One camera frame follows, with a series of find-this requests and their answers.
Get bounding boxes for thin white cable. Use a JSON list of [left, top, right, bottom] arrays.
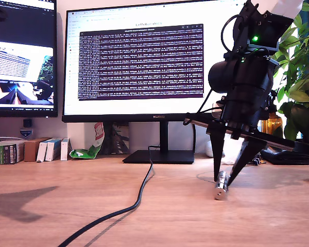
[[0, 136, 24, 143]]

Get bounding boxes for brown cardboard box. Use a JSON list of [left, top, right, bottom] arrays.
[[23, 137, 52, 163]]

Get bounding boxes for white game controller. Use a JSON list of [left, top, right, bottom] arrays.
[[205, 140, 214, 157]]

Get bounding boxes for green printed box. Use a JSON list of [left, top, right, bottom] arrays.
[[0, 141, 25, 165]]

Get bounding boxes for metallic silver laser pointer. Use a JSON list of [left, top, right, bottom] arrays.
[[213, 171, 229, 201]]

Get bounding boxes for black monitor power cable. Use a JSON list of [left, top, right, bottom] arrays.
[[192, 122, 197, 155]]

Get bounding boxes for thick black table cable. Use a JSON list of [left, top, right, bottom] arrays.
[[57, 145, 161, 247]]

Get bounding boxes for green leafy houseplant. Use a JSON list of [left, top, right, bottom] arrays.
[[271, 0, 309, 147]]

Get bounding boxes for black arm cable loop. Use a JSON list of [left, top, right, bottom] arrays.
[[220, 14, 245, 56]]

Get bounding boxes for green white snack bag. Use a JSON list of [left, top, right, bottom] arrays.
[[68, 122, 105, 160]]

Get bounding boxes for large black Huawei monitor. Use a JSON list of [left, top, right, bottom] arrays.
[[61, 0, 268, 165]]

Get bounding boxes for patterned dark card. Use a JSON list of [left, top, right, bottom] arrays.
[[104, 122, 130, 155]]

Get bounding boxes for amber glass pump bottle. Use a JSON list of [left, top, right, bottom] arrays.
[[259, 113, 283, 139]]

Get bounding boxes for small white box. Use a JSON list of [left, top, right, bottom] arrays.
[[45, 138, 63, 162], [36, 141, 49, 163], [60, 138, 72, 162]]

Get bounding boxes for black monitor with camera feed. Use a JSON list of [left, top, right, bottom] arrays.
[[0, 0, 59, 118]]

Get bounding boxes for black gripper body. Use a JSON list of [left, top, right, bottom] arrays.
[[184, 101, 296, 151]]

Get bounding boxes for blue shield badge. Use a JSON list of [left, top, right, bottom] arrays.
[[20, 128, 34, 139]]

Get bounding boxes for black leather pouch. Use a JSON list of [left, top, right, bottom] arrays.
[[260, 148, 309, 166]]

